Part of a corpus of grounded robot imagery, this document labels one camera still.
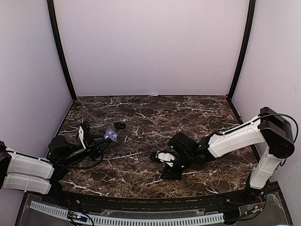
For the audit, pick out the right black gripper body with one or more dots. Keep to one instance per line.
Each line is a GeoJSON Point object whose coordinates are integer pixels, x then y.
{"type": "Point", "coordinates": [177, 175]}

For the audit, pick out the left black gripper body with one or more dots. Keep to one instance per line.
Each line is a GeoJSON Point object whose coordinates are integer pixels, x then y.
{"type": "Point", "coordinates": [91, 150]}

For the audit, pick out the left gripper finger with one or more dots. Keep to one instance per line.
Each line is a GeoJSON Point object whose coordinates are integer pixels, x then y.
{"type": "Point", "coordinates": [102, 145]}
{"type": "Point", "coordinates": [99, 137]}

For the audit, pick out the purple charging case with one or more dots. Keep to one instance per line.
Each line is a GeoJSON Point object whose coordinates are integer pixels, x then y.
{"type": "Point", "coordinates": [112, 135]}

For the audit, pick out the black earbud charging case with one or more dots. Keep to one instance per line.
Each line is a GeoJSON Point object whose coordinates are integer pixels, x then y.
{"type": "Point", "coordinates": [119, 125]}

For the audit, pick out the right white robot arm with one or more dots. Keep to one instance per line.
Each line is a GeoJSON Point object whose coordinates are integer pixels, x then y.
{"type": "Point", "coordinates": [269, 127]}

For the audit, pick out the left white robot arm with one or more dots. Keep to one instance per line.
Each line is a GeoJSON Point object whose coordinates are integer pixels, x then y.
{"type": "Point", "coordinates": [29, 173]}

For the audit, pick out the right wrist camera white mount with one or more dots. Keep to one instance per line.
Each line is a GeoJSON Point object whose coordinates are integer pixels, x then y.
{"type": "Point", "coordinates": [165, 157]}

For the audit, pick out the white slotted cable duct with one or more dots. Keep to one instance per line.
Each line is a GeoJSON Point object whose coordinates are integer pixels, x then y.
{"type": "Point", "coordinates": [80, 219]}

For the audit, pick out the left black frame post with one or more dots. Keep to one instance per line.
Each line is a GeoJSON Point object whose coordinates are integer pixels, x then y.
{"type": "Point", "coordinates": [59, 48]}

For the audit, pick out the black frame post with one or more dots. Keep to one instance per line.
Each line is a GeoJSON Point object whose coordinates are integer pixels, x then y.
{"type": "Point", "coordinates": [243, 49]}
{"type": "Point", "coordinates": [59, 48]}

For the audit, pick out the right black frame post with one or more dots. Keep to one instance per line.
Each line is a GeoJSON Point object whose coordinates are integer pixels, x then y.
{"type": "Point", "coordinates": [243, 49]}

